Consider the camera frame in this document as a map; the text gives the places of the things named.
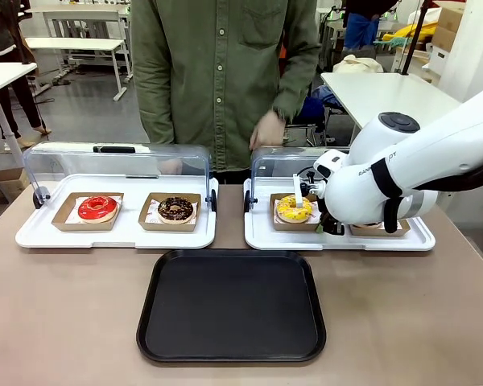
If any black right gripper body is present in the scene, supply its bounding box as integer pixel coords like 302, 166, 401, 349
317, 200, 346, 236

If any brown cardboard donut tray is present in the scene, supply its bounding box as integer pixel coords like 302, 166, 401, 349
349, 219, 411, 237
51, 191, 125, 232
138, 191, 202, 233
269, 192, 323, 232

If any yellow sprinkled donut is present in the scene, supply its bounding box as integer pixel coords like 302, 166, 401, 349
275, 194, 316, 224

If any clear display case lid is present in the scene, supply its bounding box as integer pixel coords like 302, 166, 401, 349
244, 145, 353, 214
23, 141, 219, 213

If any person left forearm green sleeve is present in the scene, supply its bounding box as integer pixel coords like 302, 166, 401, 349
271, 47, 322, 121

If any person right forearm green sleeve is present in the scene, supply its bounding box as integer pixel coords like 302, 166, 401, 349
134, 68, 176, 146

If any black serving tray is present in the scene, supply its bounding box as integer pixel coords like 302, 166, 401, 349
135, 248, 328, 367

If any chocolate sprinkled donut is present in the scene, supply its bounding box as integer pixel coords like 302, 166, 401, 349
156, 195, 196, 225

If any red glazed donut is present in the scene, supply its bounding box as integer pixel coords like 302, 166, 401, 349
77, 195, 118, 224

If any person left hand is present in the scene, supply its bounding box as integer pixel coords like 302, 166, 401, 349
250, 109, 287, 150

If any white printed paper liner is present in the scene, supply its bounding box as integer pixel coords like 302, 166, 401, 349
147, 193, 200, 224
271, 195, 321, 224
66, 193, 124, 224

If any white display case base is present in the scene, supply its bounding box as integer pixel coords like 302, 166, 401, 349
243, 176, 436, 253
14, 173, 219, 249

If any black office chair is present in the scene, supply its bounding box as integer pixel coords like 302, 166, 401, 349
285, 100, 336, 146

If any blue garment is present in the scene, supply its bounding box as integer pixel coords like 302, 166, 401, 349
301, 86, 328, 121

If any white table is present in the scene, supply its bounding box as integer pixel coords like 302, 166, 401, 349
25, 37, 129, 101
0, 62, 38, 162
320, 72, 462, 140

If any beige tote bag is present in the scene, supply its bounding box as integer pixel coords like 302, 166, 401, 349
332, 54, 386, 74

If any green shirt person torso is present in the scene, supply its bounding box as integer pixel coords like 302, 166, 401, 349
130, 0, 322, 184

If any white storage box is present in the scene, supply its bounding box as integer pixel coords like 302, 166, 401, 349
428, 45, 452, 85

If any black stand pole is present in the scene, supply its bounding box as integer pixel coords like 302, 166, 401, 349
401, 0, 428, 76

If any bystander in blue jeans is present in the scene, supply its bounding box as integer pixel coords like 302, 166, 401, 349
343, 0, 382, 51

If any yellow cloth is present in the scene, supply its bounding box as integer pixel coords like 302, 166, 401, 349
398, 22, 442, 43

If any brown cardboard box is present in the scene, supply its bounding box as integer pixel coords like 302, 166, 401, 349
0, 166, 29, 202
430, 3, 466, 51

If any bystander in dark clothes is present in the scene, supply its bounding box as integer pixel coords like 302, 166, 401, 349
0, 0, 52, 148

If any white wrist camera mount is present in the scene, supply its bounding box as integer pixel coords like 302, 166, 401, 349
292, 170, 328, 210

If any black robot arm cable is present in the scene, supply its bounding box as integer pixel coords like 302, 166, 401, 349
372, 158, 483, 235

